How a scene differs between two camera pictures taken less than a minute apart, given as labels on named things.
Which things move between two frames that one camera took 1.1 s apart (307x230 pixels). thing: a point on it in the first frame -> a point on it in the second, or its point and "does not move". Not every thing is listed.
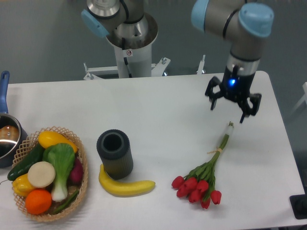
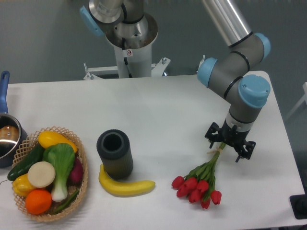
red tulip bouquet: [198, 184] does not move
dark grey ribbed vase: [113, 147] does not move
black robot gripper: [235, 86] -> [231, 136]
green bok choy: [61, 156] does not move
